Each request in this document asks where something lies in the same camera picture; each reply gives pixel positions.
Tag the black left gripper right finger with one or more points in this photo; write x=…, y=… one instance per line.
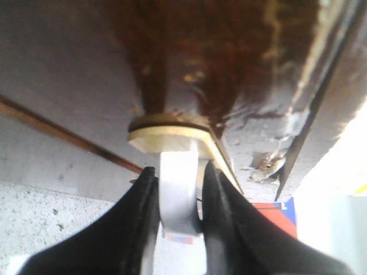
x=240, y=240

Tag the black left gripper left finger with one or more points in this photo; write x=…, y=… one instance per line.
x=122, y=241

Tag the wooden drawer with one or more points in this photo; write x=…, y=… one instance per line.
x=78, y=76

